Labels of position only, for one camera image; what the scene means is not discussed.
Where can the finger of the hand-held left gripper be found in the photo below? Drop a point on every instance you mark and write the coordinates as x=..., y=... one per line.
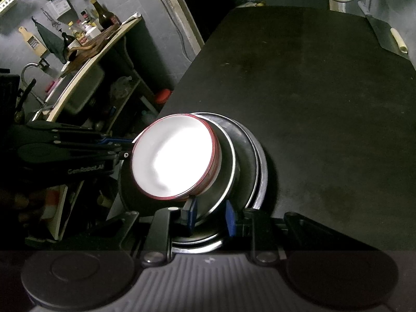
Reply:
x=123, y=156
x=113, y=141

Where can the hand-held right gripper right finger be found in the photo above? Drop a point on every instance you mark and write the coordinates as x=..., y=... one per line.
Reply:
x=230, y=219

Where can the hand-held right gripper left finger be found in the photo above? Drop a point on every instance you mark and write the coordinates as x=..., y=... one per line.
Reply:
x=191, y=216

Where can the small steel bowl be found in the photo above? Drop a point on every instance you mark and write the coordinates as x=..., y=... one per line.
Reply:
x=228, y=175

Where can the shallow steel plate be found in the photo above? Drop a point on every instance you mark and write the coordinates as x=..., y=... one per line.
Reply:
x=248, y=169

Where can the large steel bowl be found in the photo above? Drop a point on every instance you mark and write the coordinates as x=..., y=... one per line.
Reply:
x=264, y=175

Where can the person's left hand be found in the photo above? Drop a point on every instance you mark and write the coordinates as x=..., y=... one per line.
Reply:
x=26, y=203

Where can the steel sink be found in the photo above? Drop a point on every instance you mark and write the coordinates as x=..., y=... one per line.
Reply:
x=81, y=87

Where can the wooden counter shelf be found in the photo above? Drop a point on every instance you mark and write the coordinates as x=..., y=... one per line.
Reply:
x=97, y=58

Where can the metal faucet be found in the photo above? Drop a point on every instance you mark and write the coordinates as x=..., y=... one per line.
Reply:
x=26, y=71

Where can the wooden cutting board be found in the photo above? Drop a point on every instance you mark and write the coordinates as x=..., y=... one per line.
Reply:
x=94, y=40

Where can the dark pump bottle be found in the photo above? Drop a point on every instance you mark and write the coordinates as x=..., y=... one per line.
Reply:
x=67, y=40

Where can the white jar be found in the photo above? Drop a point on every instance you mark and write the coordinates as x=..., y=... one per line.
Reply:
x=93, y=32

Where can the yellow-capped jar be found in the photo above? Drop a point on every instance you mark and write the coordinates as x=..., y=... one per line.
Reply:
x=78, y=34

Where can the wooden paddle grater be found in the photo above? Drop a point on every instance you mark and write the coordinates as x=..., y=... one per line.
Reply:
x=34, y=42

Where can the dark green cloth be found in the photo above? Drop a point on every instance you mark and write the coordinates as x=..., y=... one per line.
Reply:
x=52, y=39

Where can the white utensil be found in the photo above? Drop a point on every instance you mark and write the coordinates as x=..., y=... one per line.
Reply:
x=131, y=18

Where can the dark glass bottle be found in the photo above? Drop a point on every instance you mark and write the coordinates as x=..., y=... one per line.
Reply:
x=104, y=16

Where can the white wall box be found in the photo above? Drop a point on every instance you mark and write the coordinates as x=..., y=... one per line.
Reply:
x=58, y=8

